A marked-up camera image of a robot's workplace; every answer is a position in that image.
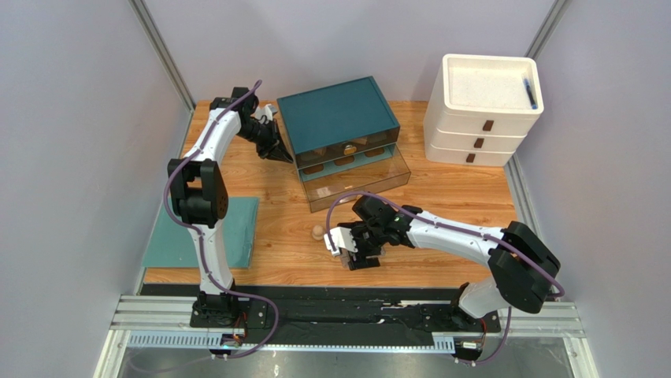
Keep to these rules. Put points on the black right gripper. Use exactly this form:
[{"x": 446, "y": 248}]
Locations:
[{"x": 365, "y": 247}]

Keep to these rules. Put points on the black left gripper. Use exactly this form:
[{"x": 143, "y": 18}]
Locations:
[{"x": 275, "y": 147}]

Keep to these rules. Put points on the teal drawer cabinet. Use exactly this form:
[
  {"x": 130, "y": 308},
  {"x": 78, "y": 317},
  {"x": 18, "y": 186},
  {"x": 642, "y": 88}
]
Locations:
[{"x": 353, "y": 108}]

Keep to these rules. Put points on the eyeshadow palette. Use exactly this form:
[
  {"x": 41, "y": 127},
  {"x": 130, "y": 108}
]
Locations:
[{"x": 345, "y": 259}]

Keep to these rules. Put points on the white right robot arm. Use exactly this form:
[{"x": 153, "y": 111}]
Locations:
[{"x": 522, "y": 269}]

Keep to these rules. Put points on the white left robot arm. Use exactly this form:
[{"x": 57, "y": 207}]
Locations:
[{"x": 196, "y": 197}]

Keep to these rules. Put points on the round beige makeup sponge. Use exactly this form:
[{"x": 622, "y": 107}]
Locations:
[{"x": 318, "y": 232}]

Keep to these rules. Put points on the white three-drawer organizer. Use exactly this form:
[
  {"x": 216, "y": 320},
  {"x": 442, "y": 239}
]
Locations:
[{"x": 478, "y": 112}]

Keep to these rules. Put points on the blue pen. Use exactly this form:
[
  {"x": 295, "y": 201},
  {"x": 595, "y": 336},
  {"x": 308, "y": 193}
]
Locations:
[{"x": 530, "y": 93}]

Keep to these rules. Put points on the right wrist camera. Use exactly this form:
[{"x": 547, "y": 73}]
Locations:
[{"x": 339, "y": 239}]

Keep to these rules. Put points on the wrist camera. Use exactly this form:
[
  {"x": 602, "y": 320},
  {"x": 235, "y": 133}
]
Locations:
[
  {"x": 339, "y": 239},
  {"x": 266, "y": 113}
]

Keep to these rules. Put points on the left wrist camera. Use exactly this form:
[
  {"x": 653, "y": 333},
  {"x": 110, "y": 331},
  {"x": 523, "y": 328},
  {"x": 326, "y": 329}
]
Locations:
[{"x": 266, "y": 113}]

